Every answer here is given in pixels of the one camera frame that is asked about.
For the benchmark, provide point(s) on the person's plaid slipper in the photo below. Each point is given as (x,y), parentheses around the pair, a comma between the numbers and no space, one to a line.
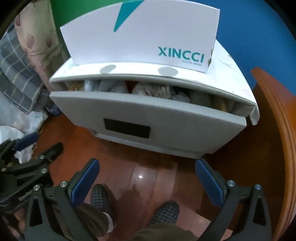
(99,197)
(166,212)

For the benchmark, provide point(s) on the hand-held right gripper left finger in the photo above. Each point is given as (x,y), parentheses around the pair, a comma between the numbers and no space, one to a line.
(86,180)

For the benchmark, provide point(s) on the white leaf print cloth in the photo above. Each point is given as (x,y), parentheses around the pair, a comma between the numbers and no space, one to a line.
(13,120)

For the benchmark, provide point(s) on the blue foam mat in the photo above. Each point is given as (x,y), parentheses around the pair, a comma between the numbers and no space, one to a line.
(254,34)

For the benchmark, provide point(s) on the grey nightstand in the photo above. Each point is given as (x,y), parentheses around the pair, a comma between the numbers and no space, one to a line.
(150,146)

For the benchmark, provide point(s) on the green foam mat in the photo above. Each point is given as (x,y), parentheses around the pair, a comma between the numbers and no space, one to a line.
(69,11)

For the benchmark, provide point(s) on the person's left plaid slipper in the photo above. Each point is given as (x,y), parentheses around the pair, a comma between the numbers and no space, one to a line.
(99,197)

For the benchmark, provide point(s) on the orange wooden furniture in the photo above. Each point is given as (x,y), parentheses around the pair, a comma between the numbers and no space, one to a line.
(277,139)

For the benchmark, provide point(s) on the pile of assorted underwear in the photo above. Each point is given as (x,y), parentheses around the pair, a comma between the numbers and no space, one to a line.
(152,91)

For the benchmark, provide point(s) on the white cardboard box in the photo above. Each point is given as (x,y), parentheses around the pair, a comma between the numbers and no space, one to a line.
(138,34)

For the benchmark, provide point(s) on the person's right plaid slipper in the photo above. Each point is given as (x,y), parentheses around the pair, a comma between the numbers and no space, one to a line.
(166,212)

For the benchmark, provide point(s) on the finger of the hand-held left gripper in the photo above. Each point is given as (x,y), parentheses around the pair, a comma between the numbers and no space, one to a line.
(26,140)
(46,154)

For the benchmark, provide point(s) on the person's left hand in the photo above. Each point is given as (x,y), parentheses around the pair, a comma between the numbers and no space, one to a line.
(19,221)

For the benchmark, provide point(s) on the pink floral print cloth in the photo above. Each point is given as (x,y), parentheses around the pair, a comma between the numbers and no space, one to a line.
(41,34)

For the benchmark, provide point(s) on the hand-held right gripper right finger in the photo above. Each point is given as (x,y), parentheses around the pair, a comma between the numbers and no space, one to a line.
(208,179)

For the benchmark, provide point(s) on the grey plaid cloth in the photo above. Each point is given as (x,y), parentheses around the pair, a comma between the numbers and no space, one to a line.
(18,76)

